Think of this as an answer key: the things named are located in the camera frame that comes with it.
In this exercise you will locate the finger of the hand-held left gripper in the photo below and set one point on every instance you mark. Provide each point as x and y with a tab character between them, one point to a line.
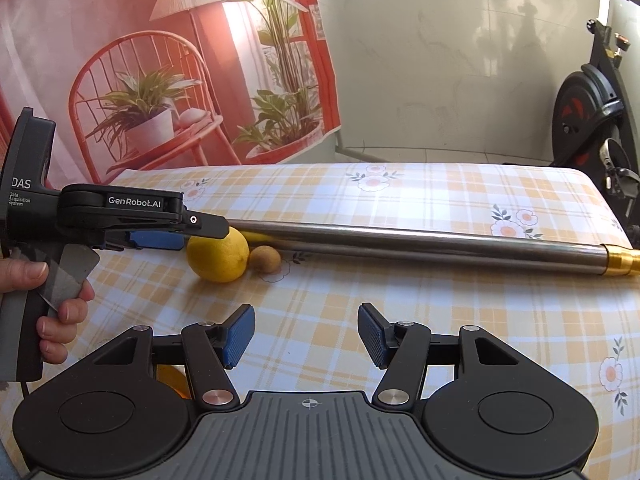
207	222
155	240

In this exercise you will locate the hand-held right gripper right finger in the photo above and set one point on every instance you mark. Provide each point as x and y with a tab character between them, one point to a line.
372	332

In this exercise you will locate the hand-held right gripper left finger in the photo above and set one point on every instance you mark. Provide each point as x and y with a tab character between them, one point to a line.
240	332

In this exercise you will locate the large yellow lemon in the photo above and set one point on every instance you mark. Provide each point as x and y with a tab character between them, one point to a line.
218	256

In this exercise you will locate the brown kiwi fruit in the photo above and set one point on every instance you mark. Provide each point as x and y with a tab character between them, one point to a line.
264	260

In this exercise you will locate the orange mandarin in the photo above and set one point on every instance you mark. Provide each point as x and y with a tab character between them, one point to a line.
170	380

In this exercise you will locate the person's left hand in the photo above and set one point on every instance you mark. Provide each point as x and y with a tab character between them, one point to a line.
55	330

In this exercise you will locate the plaid floral tablecloth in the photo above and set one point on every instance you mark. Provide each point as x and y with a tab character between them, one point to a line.
400	285

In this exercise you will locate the steel pipe with gold end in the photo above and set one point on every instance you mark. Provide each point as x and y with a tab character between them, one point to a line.
450	245

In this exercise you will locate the black exercise bike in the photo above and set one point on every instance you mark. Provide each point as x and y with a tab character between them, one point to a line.
582	110

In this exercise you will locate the wall poster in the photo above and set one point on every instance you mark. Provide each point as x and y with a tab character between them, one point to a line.
125	10

